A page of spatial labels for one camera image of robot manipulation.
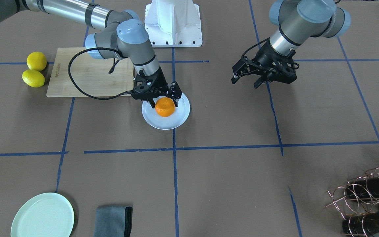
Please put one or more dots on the orange fruit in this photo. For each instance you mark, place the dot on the orange fruit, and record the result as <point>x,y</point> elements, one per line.
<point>165,107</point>

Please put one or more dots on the copper wire bottle rack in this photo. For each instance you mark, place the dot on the copper wire bottle rack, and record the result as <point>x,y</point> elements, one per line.
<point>357,202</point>

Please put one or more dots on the light green plate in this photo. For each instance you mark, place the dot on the light green plate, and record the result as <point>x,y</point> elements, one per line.
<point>45,215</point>

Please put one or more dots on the wooden cutting board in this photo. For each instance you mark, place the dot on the wooden cutting board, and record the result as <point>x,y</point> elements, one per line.
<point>91,75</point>

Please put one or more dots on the lower yellow lemon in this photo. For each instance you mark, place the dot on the lower yellow lemon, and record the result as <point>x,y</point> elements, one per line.
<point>33,78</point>

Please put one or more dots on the upper yellow lemon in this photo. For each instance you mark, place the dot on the upper yellow lemon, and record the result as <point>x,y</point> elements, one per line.
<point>37,61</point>

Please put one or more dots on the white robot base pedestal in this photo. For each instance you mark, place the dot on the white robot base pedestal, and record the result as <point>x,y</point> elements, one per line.
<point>173,23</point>

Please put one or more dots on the yellow lemon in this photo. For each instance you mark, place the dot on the yellow lemon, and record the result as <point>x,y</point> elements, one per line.
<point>33,78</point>
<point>37,61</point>

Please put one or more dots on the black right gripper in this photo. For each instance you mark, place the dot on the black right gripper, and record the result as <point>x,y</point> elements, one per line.
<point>159,81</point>

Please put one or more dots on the dark wine bottle upper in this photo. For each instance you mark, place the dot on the dark wine bottle upper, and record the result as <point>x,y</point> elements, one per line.
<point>367,188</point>

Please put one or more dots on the grey folded cloth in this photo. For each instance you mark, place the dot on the grey folded cloth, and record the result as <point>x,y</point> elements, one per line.
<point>113,221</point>

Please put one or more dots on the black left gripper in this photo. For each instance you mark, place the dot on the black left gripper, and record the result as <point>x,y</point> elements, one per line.
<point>264,58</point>

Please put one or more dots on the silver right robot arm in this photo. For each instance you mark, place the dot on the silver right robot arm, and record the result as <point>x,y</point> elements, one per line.
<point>121,35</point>

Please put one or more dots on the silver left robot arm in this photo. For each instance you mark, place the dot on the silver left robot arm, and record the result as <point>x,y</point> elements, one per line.
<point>297,21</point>

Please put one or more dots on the white round plate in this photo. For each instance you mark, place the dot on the white round plate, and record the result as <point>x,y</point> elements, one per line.
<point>176,119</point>

